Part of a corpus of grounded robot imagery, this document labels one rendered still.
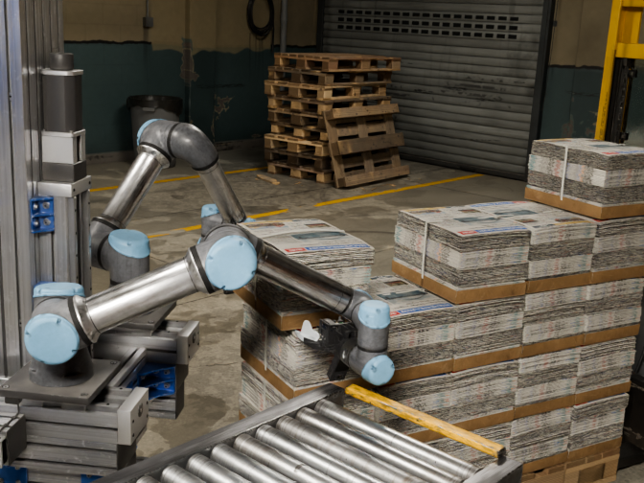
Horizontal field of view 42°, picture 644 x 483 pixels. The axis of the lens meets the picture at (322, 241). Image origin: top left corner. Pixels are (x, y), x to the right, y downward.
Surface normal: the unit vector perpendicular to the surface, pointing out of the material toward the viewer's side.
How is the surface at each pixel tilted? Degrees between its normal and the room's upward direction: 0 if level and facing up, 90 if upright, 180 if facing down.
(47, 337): 93
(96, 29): 90
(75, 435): 90
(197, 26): 90
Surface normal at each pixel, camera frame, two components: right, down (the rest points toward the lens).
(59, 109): -0.12, 0.25
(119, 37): 0.74, 0.21
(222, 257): 0.32, 0.22
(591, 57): -0.67, 0.15
